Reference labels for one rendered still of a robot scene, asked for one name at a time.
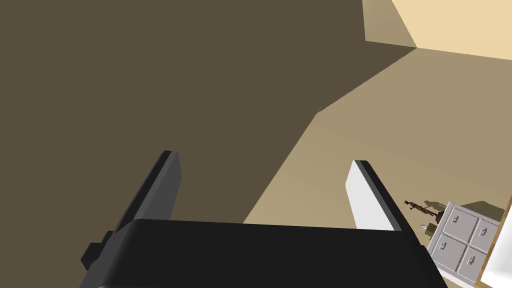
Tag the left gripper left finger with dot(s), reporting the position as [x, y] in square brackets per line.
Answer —
[156, 192]

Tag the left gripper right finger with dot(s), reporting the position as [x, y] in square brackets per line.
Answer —
[370, 200]

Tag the grey drawer cabinet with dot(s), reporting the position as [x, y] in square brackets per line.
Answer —
[462, 244]

